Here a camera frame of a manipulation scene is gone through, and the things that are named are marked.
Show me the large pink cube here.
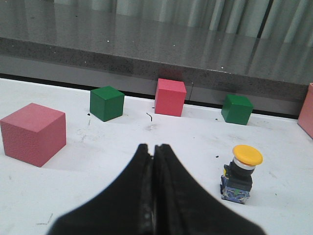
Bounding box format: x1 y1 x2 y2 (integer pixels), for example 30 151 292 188
0 103 67 167

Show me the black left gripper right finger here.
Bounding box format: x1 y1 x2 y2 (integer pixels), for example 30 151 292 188
153 144 265 235

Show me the pink plastic bin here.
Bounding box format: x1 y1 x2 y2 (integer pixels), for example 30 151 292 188
297 83 313 138

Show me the green cube near bin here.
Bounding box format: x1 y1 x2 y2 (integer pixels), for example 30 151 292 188
221 94 253 125

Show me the grey stone counter ledge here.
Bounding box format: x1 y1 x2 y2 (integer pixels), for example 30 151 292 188
0 0 313 115

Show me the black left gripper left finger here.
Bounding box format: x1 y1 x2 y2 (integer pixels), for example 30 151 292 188
48 144 154 235

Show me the yellow push button switch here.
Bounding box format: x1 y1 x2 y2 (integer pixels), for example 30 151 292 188
220 144 263 204

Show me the green cube far left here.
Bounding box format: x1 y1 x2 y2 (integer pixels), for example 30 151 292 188
89 86 125 122

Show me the pink cube near counter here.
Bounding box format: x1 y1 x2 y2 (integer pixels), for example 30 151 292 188
155 78 187 117

